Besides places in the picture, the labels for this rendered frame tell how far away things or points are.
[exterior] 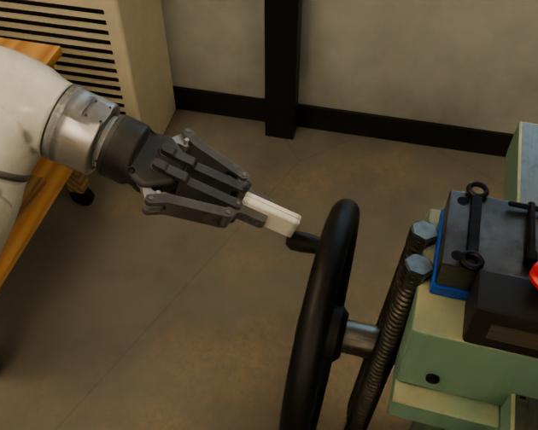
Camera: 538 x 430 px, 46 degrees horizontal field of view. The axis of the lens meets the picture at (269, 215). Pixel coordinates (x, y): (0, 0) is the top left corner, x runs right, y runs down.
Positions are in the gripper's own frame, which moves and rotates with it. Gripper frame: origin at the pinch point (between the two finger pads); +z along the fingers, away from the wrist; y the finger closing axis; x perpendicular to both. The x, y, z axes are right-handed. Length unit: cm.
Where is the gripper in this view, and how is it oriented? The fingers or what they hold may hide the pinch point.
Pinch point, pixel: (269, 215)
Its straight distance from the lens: 74.5
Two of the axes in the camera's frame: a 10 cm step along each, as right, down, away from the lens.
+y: 2.7, -7.2, 6.3
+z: 9.1, 4.1, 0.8
